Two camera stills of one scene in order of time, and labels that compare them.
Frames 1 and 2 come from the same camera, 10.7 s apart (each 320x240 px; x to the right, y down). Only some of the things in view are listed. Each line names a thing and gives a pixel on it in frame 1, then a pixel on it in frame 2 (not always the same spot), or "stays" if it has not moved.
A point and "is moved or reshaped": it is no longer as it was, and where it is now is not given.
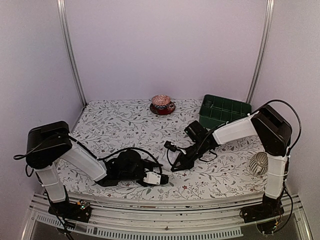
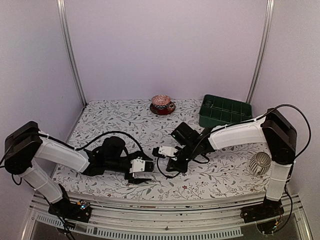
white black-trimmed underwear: (172, 156) is moved or reshaped
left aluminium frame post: (62, 19) stays
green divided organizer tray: (215, 110) stays
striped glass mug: (259, 163) stays
